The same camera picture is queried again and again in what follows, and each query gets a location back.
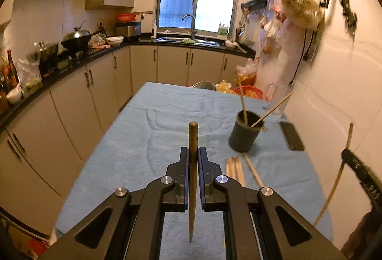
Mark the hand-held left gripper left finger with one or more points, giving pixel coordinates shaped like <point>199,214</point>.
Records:
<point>185,167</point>

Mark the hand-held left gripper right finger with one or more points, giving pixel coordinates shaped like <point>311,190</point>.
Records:
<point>202,167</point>

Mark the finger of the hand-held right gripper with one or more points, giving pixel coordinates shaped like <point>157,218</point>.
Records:
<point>352,160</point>

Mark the pale wooden chopstick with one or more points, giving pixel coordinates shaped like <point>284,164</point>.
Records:
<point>349,137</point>
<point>253,170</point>
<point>232,167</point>
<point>273,109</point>
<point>239,170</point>
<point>242,99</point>

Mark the dark wooden chopstick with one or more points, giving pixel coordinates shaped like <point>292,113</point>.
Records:
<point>193,140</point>

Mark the dark grey chopstick cup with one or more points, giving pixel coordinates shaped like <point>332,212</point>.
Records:
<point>243,137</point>

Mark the person's right hand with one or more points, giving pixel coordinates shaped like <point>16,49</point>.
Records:
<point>362,236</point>

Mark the blue tablecloth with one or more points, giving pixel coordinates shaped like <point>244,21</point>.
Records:
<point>149,143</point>

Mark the steel basin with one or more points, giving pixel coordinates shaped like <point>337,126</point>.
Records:
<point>203,84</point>

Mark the red basket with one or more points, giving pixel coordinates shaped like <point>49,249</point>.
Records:
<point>249,91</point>

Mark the clear glass pitcher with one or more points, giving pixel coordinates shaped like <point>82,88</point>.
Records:
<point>276,97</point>

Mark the plastic bag of food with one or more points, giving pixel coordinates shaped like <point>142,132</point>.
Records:
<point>247,72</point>

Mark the steel sink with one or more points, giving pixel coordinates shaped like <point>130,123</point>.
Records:
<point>191,42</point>

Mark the green cloth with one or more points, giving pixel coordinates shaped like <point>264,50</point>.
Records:
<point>188,41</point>

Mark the white ladle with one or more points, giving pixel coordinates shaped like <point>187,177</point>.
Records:
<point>235,45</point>

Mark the beige lower cabinets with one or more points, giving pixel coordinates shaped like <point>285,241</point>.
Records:
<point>74,90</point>

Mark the green and white bottle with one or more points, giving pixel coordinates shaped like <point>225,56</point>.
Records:
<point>223,30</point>

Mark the black kitchen countertop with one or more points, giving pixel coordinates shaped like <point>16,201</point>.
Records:
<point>98,54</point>

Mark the chrome faucet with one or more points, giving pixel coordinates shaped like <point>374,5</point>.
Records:
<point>191,24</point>

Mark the steel countertop appliance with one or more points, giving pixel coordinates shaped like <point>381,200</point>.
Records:
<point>127,29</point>

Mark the hanging plastic bags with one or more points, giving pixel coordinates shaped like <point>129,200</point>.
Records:
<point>298,9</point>

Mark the red plastic basin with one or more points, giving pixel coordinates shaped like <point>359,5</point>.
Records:
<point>125,18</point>

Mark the black wok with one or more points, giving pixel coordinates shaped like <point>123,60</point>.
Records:
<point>76,39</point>

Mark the black cooking pot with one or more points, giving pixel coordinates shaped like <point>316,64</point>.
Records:
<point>47,54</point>

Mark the clear plastic bag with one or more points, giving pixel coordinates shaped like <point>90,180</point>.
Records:
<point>28,75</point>

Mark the small white bowl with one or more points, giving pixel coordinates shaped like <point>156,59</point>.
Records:
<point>14,96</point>

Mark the row of sauce bottles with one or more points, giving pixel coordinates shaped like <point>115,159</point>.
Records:
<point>7,75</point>

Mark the black wall shelf rack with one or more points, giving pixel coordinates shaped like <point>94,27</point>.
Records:
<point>256,3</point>

